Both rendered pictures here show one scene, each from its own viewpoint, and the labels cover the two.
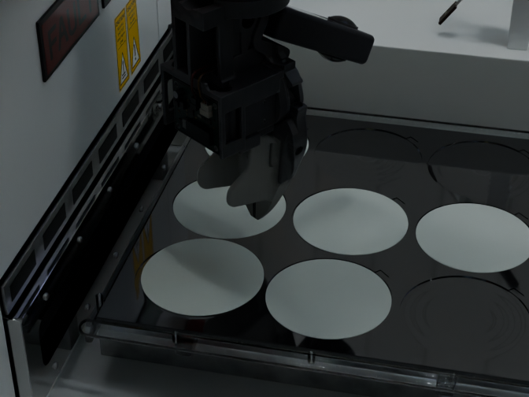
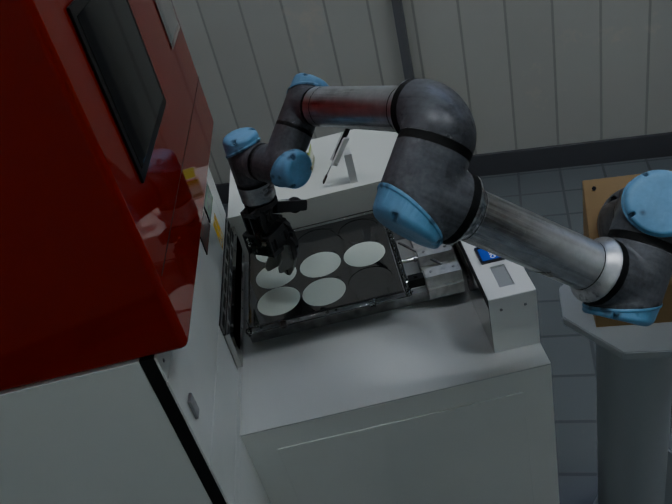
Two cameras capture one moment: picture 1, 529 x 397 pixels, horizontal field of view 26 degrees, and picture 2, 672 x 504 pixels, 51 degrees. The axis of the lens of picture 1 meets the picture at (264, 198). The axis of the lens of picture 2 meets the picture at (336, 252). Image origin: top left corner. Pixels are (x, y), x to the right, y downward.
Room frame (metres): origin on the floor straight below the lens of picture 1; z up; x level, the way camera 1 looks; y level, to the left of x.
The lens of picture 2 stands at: (-0.54, 0.12, 1.83)
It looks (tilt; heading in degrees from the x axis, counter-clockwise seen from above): 34 degrees down; 350
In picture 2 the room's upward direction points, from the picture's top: 15 degrees counter-clockwise
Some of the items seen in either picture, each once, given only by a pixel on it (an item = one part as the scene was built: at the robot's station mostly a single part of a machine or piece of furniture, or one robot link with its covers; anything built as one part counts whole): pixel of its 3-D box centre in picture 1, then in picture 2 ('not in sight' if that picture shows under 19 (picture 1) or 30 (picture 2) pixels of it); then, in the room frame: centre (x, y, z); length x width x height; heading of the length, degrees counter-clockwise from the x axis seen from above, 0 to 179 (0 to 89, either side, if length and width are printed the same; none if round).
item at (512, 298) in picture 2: not in sight; (477, 246); (0.67, -0.41, 0.89); 0.55 x 0.09 x 0.14; 167
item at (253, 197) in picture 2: not in sight; (258, 190); (0.77, 0.02, 1.16); 0.08 x 0.08 x 0.05
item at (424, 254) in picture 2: not in sight; (434, 253); (0.70, -0.32, 0.89); 0.08 x 0.03 x 0.03; 77
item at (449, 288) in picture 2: not in sight; (429, 245); (0.77, -0.34, 0.87); 0.36 x 0.08 x 0.03; 167
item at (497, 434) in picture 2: not in sight; (393, 377); (0.87, -0.19, 0.41); 0.96 x 0.64 x 0.82; 167
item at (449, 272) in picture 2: not in sight; (442, 273); (0.62, -0.30, 0.89); 0.08 x 0.03 x 0.03; 77
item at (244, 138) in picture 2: not in sight; (247, 158); (0.77, 0.02, 1.24); 0.09 x 0.08 x 0.11; 30
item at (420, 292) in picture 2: (396, 378); (356, 310); (0.68, -0.11, 0.84); 0.50 x 0.02 x 0.03; 77
